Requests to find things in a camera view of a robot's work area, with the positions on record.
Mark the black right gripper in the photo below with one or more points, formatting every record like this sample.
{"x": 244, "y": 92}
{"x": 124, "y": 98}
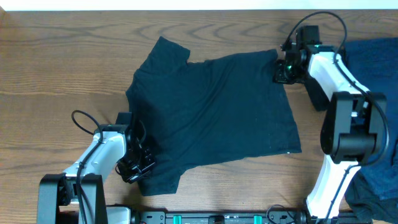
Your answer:
{"x": 278, "y": 76}

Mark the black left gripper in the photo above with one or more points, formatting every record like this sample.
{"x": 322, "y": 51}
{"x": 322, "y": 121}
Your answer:
{"x": 132, "y": 177}

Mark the dark teal t-shirt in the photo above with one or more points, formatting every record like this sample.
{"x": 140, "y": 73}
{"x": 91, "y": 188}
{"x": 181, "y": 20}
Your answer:
{"x": 210, "y": 112}

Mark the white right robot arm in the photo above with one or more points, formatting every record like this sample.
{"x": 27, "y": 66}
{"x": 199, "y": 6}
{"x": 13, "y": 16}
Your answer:
{"x": 355, "y": 125}

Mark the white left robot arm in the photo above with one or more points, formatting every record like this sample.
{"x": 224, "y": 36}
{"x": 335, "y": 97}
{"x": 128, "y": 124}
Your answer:
{"x": 77, "y": 194}

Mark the black garment in pile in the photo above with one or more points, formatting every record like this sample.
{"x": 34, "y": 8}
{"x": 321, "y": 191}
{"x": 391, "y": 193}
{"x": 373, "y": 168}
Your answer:
{"x": 318, "y": 97}

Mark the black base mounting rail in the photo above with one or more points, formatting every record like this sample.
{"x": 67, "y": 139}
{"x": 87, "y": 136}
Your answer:
{"x": 272, "y": 216}

